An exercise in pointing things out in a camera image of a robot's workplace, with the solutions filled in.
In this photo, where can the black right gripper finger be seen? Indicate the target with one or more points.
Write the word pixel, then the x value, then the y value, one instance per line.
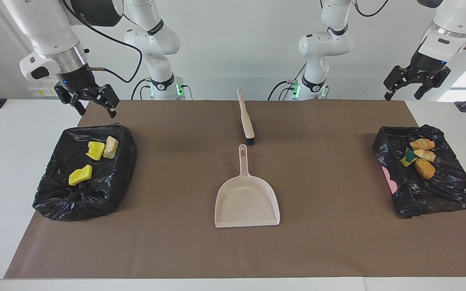
pixel 80 107
pixel 111 110

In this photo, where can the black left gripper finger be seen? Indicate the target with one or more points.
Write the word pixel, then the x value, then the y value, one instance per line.
pixel 390 93
pixel 421 91

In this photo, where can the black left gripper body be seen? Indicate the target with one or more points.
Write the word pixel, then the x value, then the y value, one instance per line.
pixel 423 70

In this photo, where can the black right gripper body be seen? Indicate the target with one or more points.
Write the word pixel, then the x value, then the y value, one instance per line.
pixel 80 83

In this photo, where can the grey beige foam chunk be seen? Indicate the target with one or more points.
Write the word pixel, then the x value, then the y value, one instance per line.
pixel 111 147

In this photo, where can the yellow sponge piece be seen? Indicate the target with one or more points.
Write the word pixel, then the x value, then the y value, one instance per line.
pixel 80 176
pixel 95 150

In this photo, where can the striped bread piece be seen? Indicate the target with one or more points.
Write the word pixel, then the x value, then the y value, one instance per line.
pixel 422 144
pixel 425 154

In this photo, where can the yellow sponge wedge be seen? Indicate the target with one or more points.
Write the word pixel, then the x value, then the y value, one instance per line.
pixel 408 158

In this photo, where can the brown bread roll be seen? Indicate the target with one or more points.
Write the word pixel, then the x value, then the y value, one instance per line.
pixel 424 168

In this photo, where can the beige hand brush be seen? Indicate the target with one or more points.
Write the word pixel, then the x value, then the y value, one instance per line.
pixel 246 119

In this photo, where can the beige plastic dustpan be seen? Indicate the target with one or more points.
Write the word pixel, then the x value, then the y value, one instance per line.
pixel 247 202

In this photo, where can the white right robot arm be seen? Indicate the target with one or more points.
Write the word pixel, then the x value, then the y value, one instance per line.
pixel 51 36

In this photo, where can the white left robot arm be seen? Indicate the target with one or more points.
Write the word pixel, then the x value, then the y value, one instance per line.
pixel 322 44

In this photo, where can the pink bin with black bag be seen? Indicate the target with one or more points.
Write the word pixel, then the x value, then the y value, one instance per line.
pixel 439 190

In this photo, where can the brown table mat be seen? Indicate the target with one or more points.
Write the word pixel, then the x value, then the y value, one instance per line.
pixel 233 250

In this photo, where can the white wall socket box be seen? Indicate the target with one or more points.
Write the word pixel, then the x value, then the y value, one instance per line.
pixel 39 91

